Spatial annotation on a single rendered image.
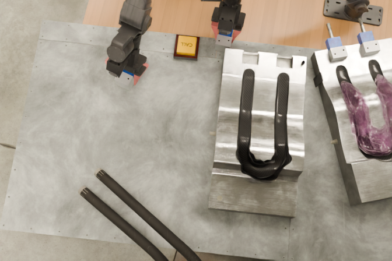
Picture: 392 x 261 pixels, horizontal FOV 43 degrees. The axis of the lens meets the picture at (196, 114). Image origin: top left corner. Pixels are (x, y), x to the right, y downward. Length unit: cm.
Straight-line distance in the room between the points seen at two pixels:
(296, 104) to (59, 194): 78
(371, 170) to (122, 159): 75
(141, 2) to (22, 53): 136
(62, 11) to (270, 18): 130
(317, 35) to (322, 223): 63
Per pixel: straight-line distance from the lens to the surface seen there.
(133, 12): 143
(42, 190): 165
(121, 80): 162
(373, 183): 157
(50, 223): 163
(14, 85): 265
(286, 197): 155
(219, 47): 167
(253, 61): 163
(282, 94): 159
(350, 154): 160
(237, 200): 153
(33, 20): 275
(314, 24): 179
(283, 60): 165
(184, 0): 178
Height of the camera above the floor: 237
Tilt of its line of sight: 75 degrees down
